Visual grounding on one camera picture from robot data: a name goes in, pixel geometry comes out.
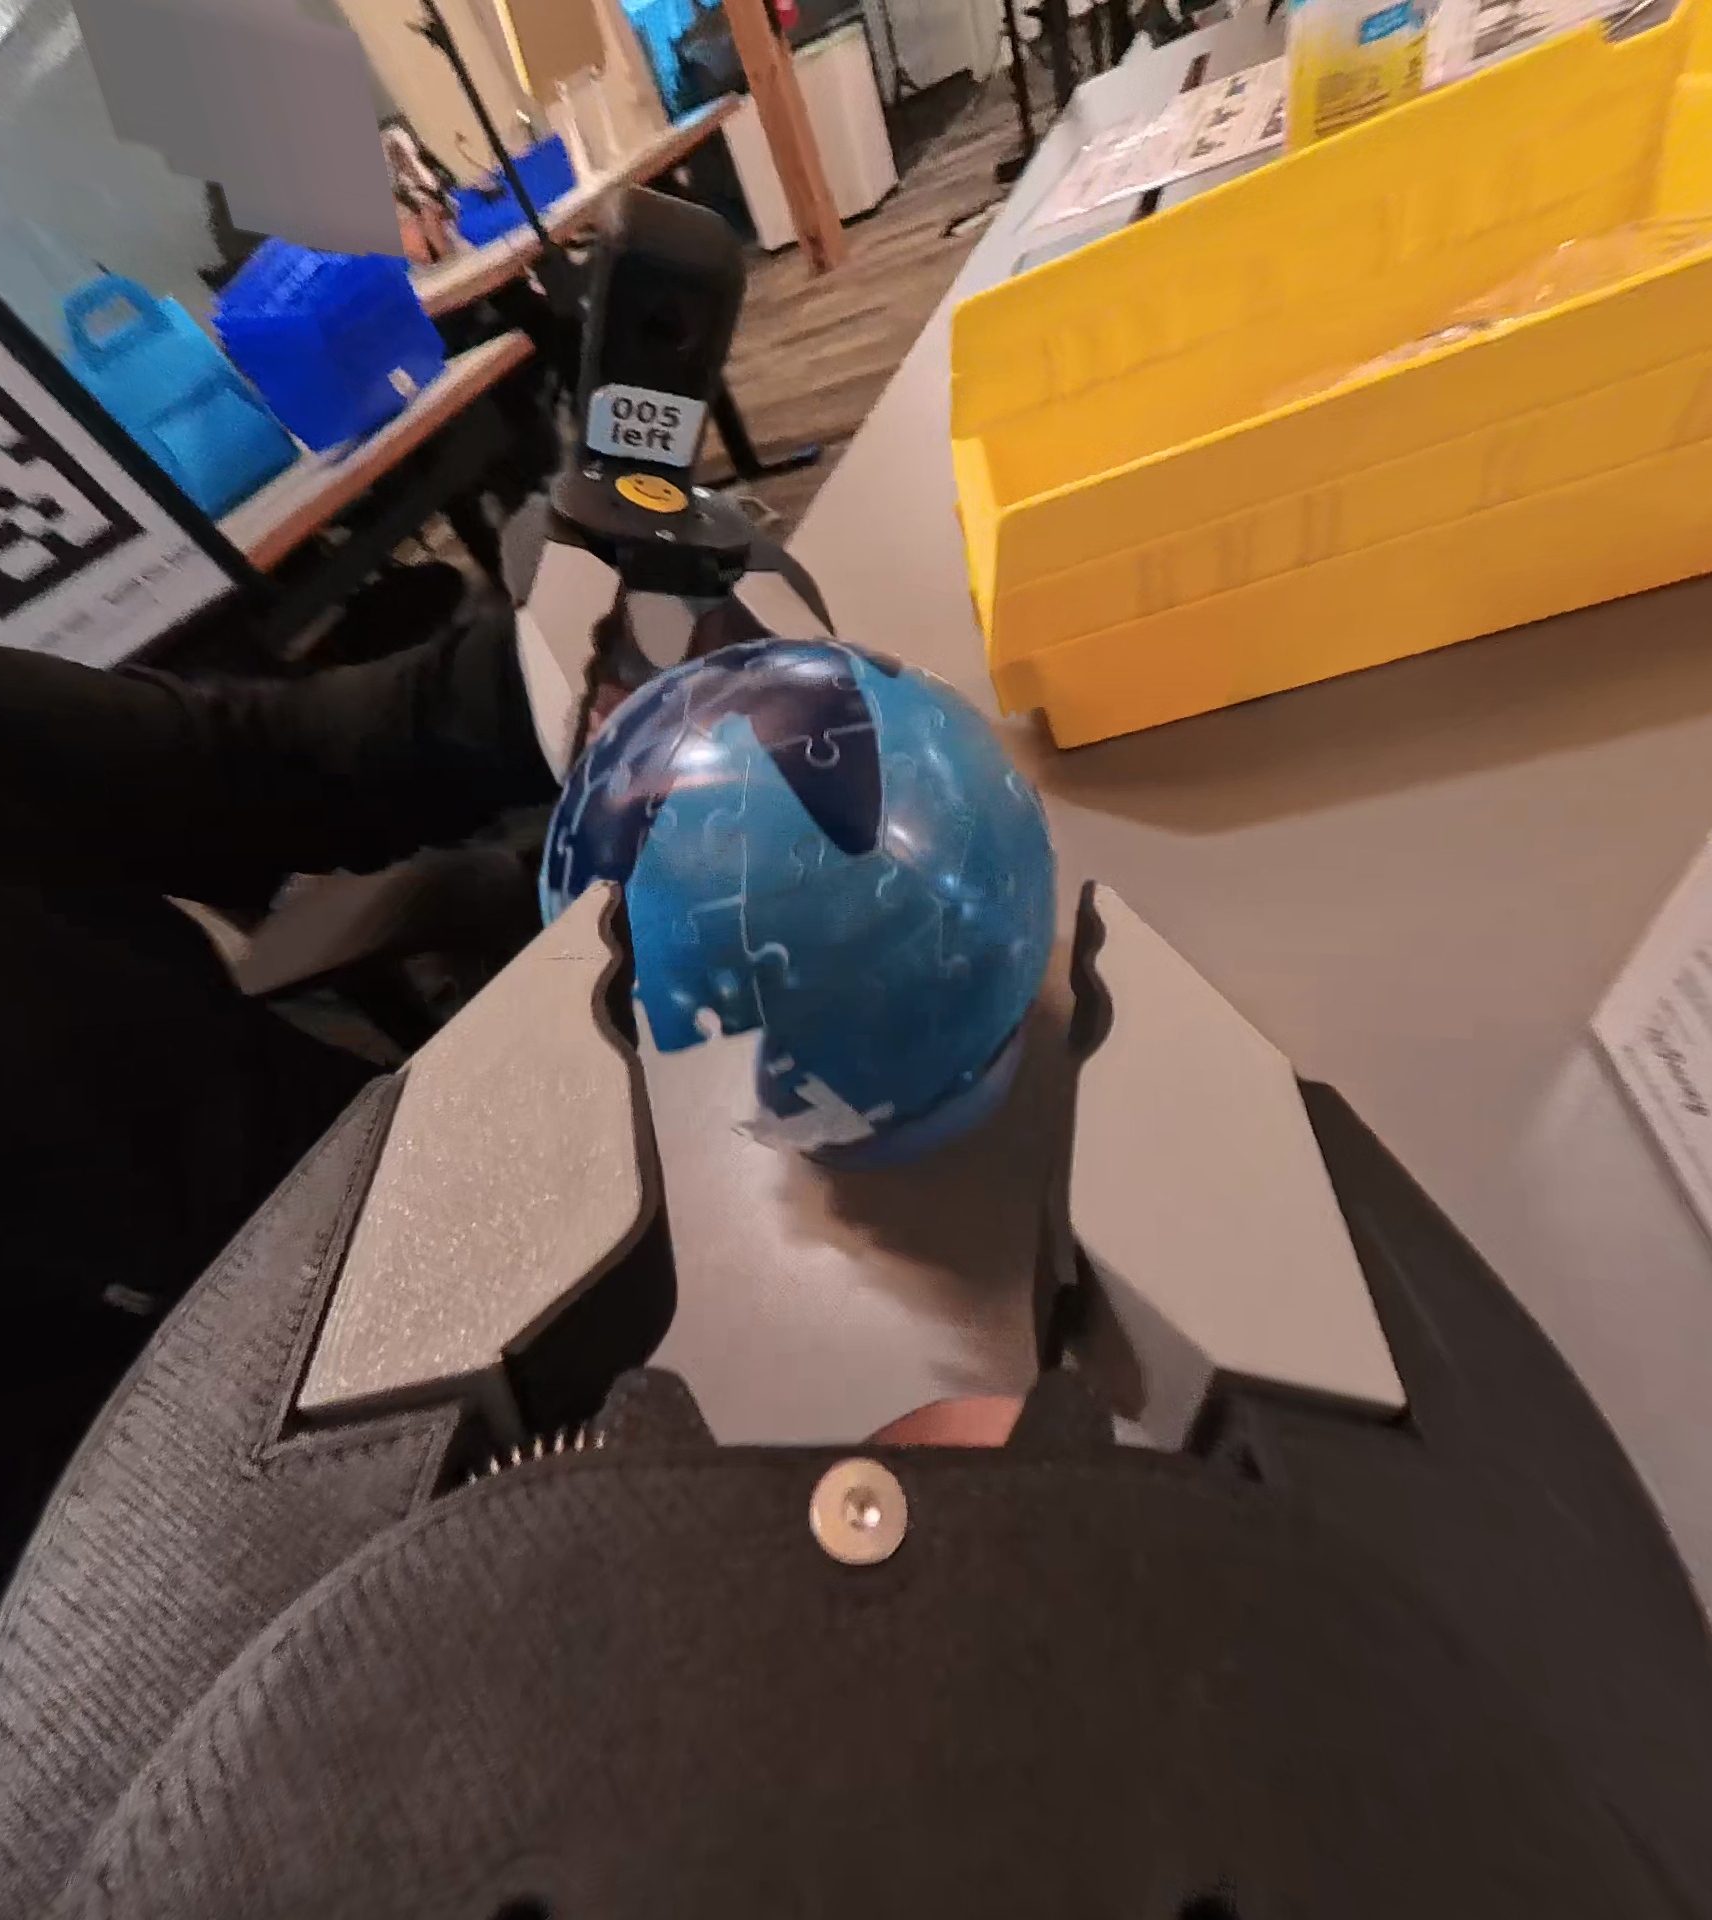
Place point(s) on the black and white marker board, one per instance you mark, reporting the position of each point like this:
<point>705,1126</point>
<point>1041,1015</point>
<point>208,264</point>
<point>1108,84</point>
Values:
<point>0,480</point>

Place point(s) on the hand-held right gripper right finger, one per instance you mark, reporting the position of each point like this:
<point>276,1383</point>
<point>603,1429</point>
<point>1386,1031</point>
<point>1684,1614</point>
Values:
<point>1216,1201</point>

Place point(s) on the blue puzzle ball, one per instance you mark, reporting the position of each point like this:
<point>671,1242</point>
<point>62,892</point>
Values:
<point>870,900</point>

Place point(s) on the printed instruction sheet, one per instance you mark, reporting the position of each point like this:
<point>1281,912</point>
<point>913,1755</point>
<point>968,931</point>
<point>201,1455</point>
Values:
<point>1531,30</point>
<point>1187,134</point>

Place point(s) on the blue round ball stand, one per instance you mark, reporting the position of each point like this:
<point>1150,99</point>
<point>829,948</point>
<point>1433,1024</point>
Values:
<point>955,1119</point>

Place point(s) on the wooden post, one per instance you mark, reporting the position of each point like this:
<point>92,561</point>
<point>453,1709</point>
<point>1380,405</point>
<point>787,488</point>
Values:
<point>789,134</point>

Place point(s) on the clear bag of puzzle pieces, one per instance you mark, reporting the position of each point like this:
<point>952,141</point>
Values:
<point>1591,284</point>

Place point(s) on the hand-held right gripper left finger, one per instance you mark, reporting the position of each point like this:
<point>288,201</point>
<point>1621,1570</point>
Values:
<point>497,1201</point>

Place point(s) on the blue plastic crate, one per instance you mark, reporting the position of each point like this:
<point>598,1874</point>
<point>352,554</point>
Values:
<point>325,338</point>

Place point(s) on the wooden table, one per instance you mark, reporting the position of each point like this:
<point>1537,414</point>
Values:
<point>361,458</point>
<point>601,173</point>

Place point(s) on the black tripod stand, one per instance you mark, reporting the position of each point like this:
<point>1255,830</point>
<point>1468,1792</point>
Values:
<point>488,112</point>

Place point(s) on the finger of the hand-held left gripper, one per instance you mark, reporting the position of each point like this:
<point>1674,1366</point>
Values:
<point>759,615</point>
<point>558,661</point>

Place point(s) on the light blue tote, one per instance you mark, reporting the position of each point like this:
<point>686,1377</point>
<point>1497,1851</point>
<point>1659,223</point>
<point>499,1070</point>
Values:
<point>181,390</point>

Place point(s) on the person's left forearm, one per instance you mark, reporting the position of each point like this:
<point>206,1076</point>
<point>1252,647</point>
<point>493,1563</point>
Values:
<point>121,751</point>

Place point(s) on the person's black clothing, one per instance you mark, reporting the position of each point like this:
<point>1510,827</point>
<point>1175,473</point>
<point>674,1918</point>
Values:
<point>16,1171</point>

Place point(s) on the yellow and white container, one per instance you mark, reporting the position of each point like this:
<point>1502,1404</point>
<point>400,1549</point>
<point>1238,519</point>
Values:
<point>1350,69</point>

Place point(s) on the blue storage bin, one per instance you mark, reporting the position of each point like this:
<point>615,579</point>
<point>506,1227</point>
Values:
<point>519,188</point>

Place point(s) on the yellow plastic bin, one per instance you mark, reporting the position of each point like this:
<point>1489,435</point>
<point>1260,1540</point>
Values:
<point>1320,645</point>
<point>1246,315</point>
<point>1320,511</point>

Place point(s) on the white cabinet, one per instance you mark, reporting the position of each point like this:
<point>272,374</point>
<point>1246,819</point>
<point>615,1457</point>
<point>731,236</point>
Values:
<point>857,121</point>

